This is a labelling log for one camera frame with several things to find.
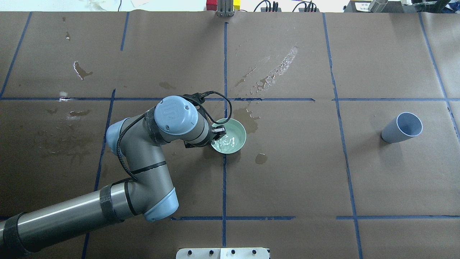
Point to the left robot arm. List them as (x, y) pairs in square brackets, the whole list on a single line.
[(137, 143)]

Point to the yellow block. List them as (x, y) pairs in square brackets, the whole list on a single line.
[(236, 4)]

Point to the aluminium frame post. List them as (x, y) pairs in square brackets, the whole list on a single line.
[(225, 8)]

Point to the mint green bowl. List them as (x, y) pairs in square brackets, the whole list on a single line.
[(233, 140)]

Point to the red block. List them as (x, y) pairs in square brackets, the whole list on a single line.
[(211, 5)]

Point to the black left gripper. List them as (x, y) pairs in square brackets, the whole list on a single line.
[(216, 133)]

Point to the light blue cup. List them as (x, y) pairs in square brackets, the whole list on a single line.
[(404, 127)]

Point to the silver metal can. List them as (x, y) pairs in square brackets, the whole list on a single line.
[(377, 6)]

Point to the white mounting plate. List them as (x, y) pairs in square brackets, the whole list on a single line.
[(224, 253)]

